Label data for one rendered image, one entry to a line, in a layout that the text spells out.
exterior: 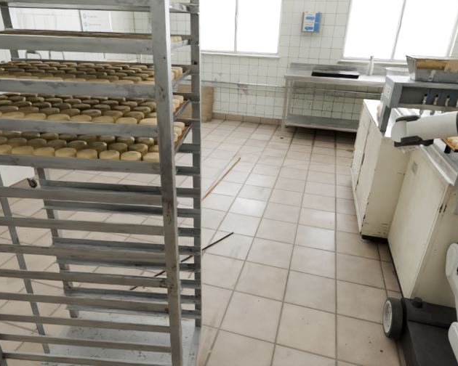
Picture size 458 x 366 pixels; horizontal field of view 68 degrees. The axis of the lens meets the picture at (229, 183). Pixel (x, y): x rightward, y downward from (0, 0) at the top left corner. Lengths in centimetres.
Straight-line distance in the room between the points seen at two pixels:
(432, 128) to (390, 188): 116
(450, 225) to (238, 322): 117
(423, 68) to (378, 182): 75
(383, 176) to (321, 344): 118
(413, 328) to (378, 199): 96
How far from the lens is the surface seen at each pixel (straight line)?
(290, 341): 193
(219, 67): 572
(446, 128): 144
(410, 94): 246
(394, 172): 251
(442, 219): 190
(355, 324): 211
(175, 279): 96
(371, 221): 266
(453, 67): 245
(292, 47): 547
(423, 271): 206
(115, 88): 80
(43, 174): 150
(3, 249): 116
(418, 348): 189
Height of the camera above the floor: 146
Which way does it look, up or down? 25 degrees down
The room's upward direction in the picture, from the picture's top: 2 degrees clockwise
